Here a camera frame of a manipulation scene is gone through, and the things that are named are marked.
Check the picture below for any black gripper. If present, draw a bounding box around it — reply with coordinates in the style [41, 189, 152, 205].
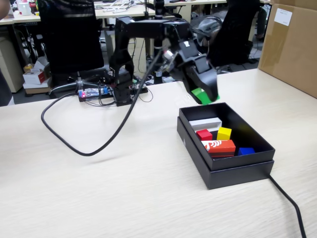
[175, 36, 220, 103]

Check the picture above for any green wooden cube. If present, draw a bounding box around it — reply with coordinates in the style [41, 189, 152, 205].
[191, 87, 220, 106]

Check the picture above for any red wooden cube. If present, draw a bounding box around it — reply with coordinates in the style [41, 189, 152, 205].
[196, 129, 213, 142]

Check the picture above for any yellow wooden cube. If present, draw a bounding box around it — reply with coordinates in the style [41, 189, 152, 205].
[217, 127, 233, 141]

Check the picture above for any white rectangular box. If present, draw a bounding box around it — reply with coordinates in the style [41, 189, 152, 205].
[189, 118, 223, 132]

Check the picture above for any black cardboard box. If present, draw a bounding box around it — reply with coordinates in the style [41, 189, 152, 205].
[178, 102, 276, 172]

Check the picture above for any large labelled cardboard box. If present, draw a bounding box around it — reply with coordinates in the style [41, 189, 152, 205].
[257, 0, 317, 99]

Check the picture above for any black open box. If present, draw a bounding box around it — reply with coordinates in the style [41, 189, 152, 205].
[176, 116, 275, 190]

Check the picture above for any white box with red side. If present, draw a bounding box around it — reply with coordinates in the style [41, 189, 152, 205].
[23, 69, 52, 85]

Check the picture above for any black chair with chrome arms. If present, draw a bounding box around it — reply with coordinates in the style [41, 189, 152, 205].
[190, 0, 257, 75]

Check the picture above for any grey cloth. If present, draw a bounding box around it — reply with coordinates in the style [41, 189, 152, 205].
[192, 16, 223, 48]

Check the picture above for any beige drawer cabinet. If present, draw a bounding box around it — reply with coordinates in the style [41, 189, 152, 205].
[0, 37, 25, 94]
[133, 37, 147, 72]

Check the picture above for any red white printed carton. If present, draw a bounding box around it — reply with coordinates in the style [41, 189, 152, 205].
[201, 139, 236, 158]

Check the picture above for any light wood office desk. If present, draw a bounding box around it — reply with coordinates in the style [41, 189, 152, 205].
[148, 0, 228, 7]
[0, 3, 156, 25]

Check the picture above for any black pole with white rings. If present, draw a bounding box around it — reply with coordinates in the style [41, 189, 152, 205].
[153, 0, 165, 77]

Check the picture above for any blue wooden cube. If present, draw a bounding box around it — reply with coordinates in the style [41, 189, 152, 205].
[237, 147, 256, 156]

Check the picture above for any robot controller board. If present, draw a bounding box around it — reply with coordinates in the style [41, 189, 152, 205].
[78, 87, 109, 101]

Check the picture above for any black mesh office chair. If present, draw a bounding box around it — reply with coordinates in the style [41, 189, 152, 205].
[36, 0, 109, 96]

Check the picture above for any white cup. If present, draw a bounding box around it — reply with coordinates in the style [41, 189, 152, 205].
[18, 2, 31, 16]

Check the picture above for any thick black camera cable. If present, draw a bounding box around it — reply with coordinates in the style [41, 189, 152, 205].
[41, 48, 165, 157]

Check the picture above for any black power cable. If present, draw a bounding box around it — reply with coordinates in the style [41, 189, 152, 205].
[268, 175, 308, 238]

